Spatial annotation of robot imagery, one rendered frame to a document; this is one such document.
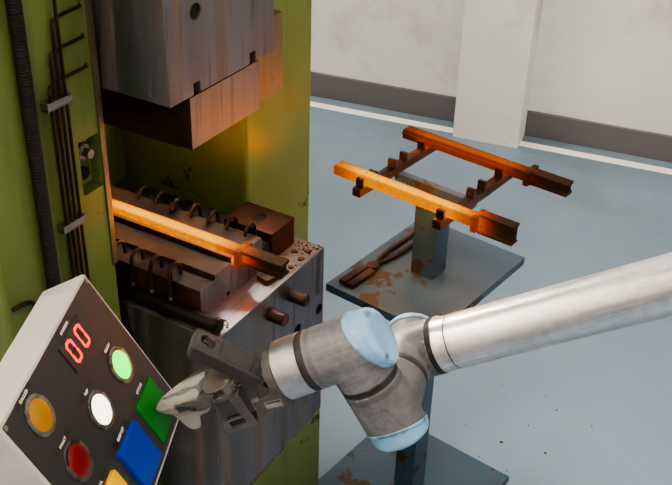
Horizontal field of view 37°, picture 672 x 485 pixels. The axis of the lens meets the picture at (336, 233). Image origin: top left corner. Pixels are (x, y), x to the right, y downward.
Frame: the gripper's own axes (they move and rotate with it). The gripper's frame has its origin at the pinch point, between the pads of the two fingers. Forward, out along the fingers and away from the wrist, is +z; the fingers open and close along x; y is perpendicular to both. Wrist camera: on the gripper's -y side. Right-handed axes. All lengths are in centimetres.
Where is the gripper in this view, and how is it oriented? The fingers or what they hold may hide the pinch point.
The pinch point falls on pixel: (161, 402)
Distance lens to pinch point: 158.3
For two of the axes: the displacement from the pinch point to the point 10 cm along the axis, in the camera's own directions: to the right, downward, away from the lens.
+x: 1.0, -5.2, 8.5
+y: 4.7, 7.7, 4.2
